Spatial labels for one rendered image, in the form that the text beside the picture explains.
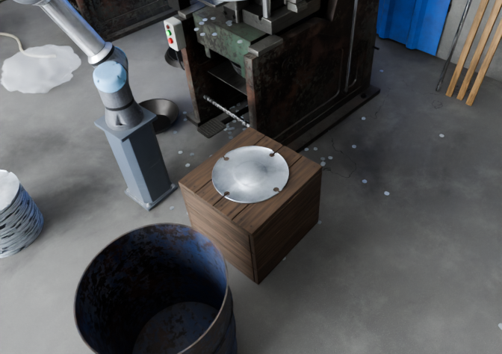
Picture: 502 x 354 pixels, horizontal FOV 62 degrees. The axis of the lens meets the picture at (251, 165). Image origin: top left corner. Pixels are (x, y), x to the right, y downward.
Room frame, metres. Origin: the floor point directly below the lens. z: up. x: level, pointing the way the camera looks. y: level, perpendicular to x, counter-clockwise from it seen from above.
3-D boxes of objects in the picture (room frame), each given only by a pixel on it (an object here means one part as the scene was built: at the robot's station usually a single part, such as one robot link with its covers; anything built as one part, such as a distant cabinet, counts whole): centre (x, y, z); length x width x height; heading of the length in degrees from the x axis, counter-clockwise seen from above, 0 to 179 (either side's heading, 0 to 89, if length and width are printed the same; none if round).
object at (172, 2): (1.93, 0.26, 0.62); 0.10 x 0.06 x 0.20; 38
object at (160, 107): (1.87, 0.52, 0.04); 0.30 x 0.30 x 0.07
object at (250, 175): (1.09, 0.01, 0.35); 0.29 x 0.29 x 0.01
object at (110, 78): (1.37, 0.49, 0.62); 0.13 x 0.12 x 0.14; 9
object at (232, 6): (1.72, 0.02, 0.72); 0.25 x 0.14 x 0.14; 128
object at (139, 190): (1.37, 0.49, 0.23); 0.19 x 0.19 x 0.45; 45
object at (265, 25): (1.83, -0.11, 0.68); 0.45 x 0.30 x 0.06; 38
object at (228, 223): (1.09, 0.01, 0.18); 0.40 x 0.38 x 0.35; 134
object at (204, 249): (0.58, 0.30, 0.24); 0.42 x 0.42 x 0.48
